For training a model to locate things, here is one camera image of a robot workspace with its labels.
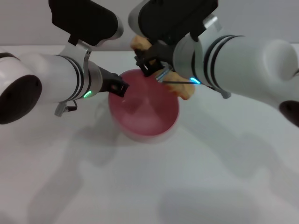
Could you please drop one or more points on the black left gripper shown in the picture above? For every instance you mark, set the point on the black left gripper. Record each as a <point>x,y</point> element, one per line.
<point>106,80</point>

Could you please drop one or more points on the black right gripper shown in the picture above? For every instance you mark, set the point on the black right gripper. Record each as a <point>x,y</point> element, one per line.
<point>163,53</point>

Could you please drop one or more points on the orange ridged bread loaf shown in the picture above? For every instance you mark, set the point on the orange ridged bread loaf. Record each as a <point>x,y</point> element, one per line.
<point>182,89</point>

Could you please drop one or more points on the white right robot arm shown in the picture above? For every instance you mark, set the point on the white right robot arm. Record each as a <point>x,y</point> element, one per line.
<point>245,67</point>

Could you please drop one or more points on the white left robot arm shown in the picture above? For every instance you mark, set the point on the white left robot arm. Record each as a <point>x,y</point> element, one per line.
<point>46,79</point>

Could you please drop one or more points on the pink plastic bowl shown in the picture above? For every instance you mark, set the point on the pink plastic bowl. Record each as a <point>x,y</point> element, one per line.
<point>144,116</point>

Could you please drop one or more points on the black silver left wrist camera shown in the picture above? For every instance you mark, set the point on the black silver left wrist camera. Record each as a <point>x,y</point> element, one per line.
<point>86,21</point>

